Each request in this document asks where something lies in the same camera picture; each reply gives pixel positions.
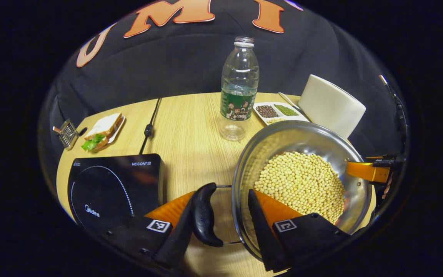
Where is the pile of soybeans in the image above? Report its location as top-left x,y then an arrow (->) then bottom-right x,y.
254,151 -> 346,225

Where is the metal wire holder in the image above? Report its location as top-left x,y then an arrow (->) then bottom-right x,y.
58,118 -> 80,150

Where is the clear plastic bottle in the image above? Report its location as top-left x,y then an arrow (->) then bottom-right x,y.
219,37 -> 260,142

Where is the black power cable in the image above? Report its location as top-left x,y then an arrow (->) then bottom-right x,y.
139,97 -> 162,155

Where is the white box appliance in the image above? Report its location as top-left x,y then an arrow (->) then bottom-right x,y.
298,74 -> 366,140

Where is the sandwich with lettuce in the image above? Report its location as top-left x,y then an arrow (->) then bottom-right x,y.
81,113 -> 124,151

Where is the black induction cooktop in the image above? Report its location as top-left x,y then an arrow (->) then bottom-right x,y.
67,153 -> 164,235

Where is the white divided bean tray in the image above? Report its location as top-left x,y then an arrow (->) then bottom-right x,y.
253,102 -> 310,126

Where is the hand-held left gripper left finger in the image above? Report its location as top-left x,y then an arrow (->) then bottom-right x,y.
102,190 -> 197,270

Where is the steel pot with black handle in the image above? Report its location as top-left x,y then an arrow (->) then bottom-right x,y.
191,120 -> 373,264

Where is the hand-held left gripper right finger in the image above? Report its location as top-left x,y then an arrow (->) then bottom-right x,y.
248,189 -> 351,273

